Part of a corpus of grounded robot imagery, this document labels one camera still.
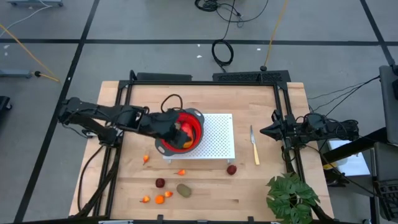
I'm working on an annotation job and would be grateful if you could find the green leafy plant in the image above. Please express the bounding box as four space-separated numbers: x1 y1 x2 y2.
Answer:
266 172 322 224

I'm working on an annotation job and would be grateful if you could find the black floor cable bundle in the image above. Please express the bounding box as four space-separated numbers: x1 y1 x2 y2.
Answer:
194 0 270 24

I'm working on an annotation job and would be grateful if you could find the white perforated shelf riser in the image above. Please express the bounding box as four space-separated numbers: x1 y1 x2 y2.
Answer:
162 113 236 165

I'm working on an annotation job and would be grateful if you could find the grey equipment panel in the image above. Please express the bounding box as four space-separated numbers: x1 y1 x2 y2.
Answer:
378 64 398 146

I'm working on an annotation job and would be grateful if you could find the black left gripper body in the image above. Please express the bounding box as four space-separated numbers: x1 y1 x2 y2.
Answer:
143 108 181 139

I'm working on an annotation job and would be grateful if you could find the black keyboard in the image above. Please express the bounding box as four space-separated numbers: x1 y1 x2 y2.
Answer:
374 179 398 222

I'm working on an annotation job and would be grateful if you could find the knife with wooden handle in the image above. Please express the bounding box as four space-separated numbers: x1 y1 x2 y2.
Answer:
249 124 261 166

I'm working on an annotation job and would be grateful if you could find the yellow hanging cord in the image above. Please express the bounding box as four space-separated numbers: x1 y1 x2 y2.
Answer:
0 23 62 83
259 0 290 72

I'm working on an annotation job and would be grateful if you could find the white box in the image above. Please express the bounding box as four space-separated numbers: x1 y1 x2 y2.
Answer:
328 139 371 177

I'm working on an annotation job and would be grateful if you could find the red-yellow toy mango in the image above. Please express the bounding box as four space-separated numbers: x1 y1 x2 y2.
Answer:
181 121 195 149

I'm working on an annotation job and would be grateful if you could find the black caster base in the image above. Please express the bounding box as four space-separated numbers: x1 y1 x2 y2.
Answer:
0 95 13 111

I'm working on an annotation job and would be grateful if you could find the black vented box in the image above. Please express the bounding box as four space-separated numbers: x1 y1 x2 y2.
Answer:
212 70 292 83

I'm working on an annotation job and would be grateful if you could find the red colander with grey rim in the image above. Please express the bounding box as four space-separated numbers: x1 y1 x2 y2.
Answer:
154 108 205 157

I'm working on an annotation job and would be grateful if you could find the grey desk foot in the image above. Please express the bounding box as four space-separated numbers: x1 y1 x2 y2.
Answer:
6 0 65 7
0 68 32 78

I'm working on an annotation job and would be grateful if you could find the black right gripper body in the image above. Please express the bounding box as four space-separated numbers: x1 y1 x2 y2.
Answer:
272 109 304 150

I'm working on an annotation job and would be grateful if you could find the black coiled floor cable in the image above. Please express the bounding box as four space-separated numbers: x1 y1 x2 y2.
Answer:
211 0 240 74

